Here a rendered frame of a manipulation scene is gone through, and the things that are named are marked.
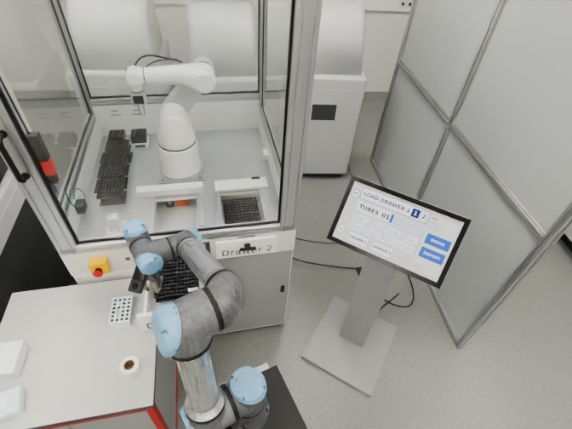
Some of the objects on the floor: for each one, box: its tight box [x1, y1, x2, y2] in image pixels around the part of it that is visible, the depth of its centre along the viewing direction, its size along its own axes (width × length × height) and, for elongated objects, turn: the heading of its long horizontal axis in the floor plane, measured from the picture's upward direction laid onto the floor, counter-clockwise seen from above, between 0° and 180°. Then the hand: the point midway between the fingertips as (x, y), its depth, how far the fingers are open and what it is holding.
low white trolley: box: [0, 278, 178, 429], centre depth 172 cm, size 58×62×76 cm
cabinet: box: [73, 249, 293, 335], centre depth 233 cm, size 95×103×80 cm
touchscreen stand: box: [300, 256, 398, 398], centre depth 198 cm, size 50×45×102 cm
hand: (151, 291), depth 144 cm, fingers open, 3 cm apart
